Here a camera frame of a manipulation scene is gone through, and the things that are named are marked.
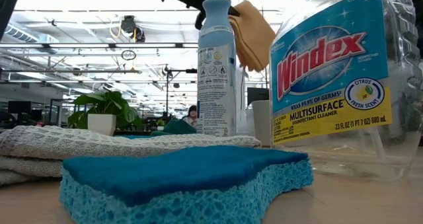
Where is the orange cloth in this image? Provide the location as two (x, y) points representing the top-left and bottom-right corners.
(227, 0), (276, 73)

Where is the light blue air freshener bottle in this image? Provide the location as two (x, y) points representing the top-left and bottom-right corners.
(196, 0), (238, 137)

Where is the dark green cloth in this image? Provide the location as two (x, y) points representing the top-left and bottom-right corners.
(149, 118), (198, 136)

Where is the Windex spray bottle red trigger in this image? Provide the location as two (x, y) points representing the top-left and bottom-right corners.
(268, 0), (423, 182)

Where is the grey waffle towel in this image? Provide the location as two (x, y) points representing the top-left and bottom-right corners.
(0, 124), (262, 187)

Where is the black light stand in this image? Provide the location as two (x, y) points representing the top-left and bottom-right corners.
(161, 64), (199, 119)

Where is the black monitor screen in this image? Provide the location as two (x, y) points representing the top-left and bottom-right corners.
(247, 87), (270, 111)

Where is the person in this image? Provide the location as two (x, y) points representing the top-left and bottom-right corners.
(181, 104), (198, 130)

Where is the grey plastic bin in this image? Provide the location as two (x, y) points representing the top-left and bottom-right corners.
(250, 100), (272, 148)

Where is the green potted plant white pot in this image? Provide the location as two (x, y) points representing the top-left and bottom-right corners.
(67, 91), (143, 137)

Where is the black desk monitor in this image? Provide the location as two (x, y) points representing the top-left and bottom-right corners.
(7, 100), (32, 115)

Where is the black ceiling cable reel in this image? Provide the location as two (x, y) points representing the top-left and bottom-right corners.
(119, 15), (147, 44)

